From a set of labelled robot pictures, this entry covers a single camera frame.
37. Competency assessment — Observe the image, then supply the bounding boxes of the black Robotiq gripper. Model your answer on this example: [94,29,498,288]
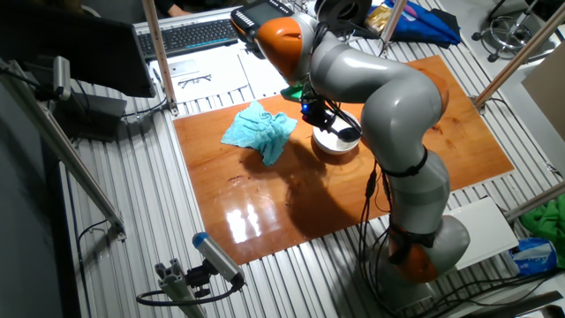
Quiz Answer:
[301,97,342,133]

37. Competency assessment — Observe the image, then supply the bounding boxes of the white ceramic bowl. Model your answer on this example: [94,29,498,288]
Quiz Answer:
[312,110,364,155]

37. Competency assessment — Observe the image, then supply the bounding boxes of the bare bystander hand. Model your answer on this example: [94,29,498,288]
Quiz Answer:
[167,3,192,18]

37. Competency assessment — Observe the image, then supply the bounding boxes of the turquoise terry towel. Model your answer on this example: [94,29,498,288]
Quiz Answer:
[220,100,298,167]

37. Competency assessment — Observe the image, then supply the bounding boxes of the blank white paper sheet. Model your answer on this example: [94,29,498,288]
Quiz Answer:
[237,43,292,99]

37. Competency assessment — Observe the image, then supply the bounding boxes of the glossy wooden board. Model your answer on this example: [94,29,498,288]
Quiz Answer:
[173,55,516,266]

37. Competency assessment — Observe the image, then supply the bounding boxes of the black filament spool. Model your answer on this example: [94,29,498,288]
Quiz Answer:
[313,0,373,37]

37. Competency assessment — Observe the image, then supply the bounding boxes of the printed white paper sheet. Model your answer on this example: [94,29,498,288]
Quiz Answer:
[148,51,250,105]

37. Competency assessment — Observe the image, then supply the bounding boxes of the golden foil packet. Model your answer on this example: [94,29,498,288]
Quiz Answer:
[364,3,394,36]

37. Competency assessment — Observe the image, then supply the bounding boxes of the orange black teach pendant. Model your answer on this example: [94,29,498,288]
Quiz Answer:
[230,0,296,45]

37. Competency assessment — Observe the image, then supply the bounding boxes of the blue fabric bag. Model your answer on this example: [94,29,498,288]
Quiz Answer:
[390,0,463,49]

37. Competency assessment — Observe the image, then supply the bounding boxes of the thin framed eyeglasses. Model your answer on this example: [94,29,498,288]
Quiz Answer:
[177,73,213,89]

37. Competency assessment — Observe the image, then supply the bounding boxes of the silver smartphone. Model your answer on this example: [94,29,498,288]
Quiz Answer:
[167,58,200,79]

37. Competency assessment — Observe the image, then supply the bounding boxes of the black computer keyboard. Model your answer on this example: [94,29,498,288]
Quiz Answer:
[136,18,242,61]

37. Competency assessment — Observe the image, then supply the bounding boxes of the person in dark clothing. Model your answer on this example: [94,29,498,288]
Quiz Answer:
[154,0,248,14]

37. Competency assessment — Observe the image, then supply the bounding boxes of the chrome stool base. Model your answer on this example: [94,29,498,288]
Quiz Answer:
[471,0,558,63]

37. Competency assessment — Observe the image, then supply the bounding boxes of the brown cardboard panel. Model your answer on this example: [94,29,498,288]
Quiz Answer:
[520,55,565,142]

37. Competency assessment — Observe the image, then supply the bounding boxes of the short aluminium profile stub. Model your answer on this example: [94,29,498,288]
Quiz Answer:
[154,258,208,318]

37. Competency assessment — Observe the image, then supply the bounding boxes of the black computer box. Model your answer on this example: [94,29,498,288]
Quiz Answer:
[52,90,128,142]

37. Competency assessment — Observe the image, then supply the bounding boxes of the green cloth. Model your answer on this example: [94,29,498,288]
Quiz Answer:
[519,198,565,269]

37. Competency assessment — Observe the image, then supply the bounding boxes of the blue plastic packet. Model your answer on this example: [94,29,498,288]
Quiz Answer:
[507,237,558,277]

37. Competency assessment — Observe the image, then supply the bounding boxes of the black computer monitor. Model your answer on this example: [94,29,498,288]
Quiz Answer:
[0,4,156,99]

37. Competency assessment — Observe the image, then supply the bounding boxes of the green gripper flange mount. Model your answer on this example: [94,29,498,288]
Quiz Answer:
[280,83,311,103]

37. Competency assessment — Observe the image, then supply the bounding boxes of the aluminium frame post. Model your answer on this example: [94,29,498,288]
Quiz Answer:
[141,0,179,117]
[378,0,409,57]
[472,3,565,114]

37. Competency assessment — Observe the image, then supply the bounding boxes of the silver camera with blue end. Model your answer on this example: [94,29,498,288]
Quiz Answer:
[192,231,246,288]

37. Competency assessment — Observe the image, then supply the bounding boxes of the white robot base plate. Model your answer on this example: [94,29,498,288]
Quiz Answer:
[445,196,520,270]

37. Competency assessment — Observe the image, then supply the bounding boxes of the black camera clamp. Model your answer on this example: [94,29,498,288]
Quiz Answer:
[185,260,217,299]

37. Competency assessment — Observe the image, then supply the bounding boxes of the black camera cable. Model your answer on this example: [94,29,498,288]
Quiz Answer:
[135,280,245,308]

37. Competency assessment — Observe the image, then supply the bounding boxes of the long aluminium frame strut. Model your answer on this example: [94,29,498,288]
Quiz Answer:
[0,59,127,239]

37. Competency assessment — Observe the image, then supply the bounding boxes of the silver depth camera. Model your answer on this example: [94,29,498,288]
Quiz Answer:
[52,56,72,102]

